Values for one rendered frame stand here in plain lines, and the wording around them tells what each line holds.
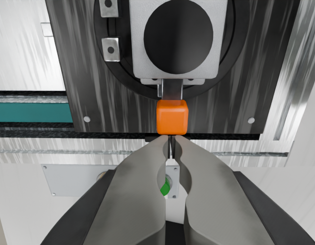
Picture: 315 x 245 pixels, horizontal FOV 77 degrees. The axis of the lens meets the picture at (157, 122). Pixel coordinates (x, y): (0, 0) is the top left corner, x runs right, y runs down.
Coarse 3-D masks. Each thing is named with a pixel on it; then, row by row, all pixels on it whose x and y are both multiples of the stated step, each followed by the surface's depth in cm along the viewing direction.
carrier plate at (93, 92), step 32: (64, 0) 19; (256, 0) 18; (288, 0) 18; (64, 32) 20; (256, 32) 19; (288, 32) 19; (64, 64) 21; (96, 64) 21; (256, 64) 21; (96, 96) 23; (128, 96) 23; (224, 96) 22; (256, 96) 22; (96, 128) 25; (128, 128) 25; (192, 128) 24; (224, 128) 24; (256, 128) 24
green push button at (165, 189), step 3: (165, 177) 29; (165, 180) 29; (168, 180) 29; (165, 183) 29; (168, 183) 29; (162, 186) 29; (165, 186) 29; (168, 186) 29; (162, 189) 29; (165, 189) 29; (168, 189) 29; (162, 192) 29; (165, 192) 29; (168, 192) 30
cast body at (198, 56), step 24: (144, 0) 9; (168, 0) 9; (192, 0) 8; (216, 0) 8; (144, 24) 9; (168, 24) 8; (192, 24) 8; (216, 24) 9; (144, 48) 9; (168, 48) 8; (192, 48) 8; (216, 48) 9; (144, 72) 10; (168, 72) 9; (192, 72) 10; (216, 72) 10
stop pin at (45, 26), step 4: (40, 24) 20; (44, 24) 20; (48, 24) 20; (44, 28) 20; (48, 28) 20; (44, 32) 20; (48, 32) 20; (44, 36) 21; (48, 36) 21; (52, 36) 20
